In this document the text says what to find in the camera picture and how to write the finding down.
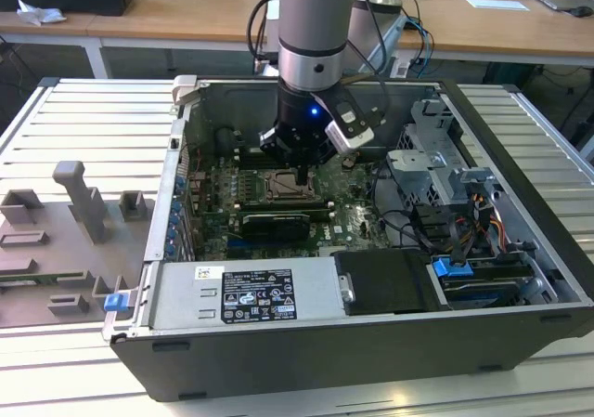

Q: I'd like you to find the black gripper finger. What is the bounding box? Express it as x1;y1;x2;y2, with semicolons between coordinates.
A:
257;127;307;188
303;132;343;188

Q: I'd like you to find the metal socket cover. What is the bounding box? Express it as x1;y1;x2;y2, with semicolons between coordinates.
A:
264;170;317;201

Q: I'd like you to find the black RAM slot bank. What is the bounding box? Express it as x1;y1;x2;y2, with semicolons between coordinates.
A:
237;197;335;213
237;150;279;168

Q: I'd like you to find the CPU socket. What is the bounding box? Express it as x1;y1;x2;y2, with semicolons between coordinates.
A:
262;168;322;203

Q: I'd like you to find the black rear fan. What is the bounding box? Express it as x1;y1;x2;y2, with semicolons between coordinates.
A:
213;126;239;154

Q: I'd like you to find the green motherboard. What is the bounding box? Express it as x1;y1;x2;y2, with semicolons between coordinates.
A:
185;150;395;263

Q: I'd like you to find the black graphics card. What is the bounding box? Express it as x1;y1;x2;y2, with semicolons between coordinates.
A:
240;211;311;245

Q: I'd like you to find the metal drive cage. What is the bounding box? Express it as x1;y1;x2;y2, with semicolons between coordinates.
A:
385;98;505;207

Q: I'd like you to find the black plastic shroud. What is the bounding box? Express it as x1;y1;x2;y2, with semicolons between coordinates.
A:
332;248;441;317

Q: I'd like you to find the grey power supply unit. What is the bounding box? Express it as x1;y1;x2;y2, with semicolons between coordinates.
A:
148;254;348;331

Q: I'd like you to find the black hard disk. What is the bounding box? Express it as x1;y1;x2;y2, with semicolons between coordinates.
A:
439;275;523;307

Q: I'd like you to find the black open PC case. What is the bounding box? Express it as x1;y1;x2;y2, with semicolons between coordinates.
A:
102;75;594;402

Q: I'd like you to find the white paper sheet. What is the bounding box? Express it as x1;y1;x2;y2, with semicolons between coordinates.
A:
464;0;531;13

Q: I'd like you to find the grey parts rack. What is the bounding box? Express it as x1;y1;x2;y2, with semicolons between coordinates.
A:
0;160;157;330

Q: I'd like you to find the crumpled white paper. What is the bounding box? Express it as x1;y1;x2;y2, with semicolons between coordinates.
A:
16;0;67;27

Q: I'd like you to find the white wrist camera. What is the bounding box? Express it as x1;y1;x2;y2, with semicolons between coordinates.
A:
323;101;377;155

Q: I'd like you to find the grey case handle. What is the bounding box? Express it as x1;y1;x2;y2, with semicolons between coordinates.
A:
171;74;201;108

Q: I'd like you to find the blue cable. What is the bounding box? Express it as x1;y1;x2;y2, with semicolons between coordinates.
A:
414;20;436;71

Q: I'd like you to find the black disk wire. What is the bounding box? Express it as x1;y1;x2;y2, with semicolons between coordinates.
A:
415;202;468;268

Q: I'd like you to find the yellow red wire bundle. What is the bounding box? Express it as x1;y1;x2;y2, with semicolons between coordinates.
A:
469;192;508;254

